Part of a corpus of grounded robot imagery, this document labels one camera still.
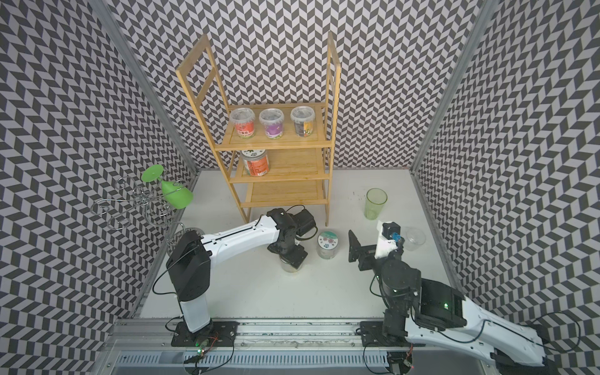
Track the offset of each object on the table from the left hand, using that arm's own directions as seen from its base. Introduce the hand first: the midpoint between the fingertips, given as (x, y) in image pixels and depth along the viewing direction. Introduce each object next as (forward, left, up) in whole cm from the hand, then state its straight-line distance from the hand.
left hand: (287, 260), depth 81 cm
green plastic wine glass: (+19, +41, +12) cm, 47 cm away
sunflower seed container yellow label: (-5, -1, +6) cm, 7 cm away
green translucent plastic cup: (+22, -34, +6) cm, 41 cm away
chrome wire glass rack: (+17, +57, +9) cm, 60 cm away
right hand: (-2, -24, +22) cm, 32 cm away
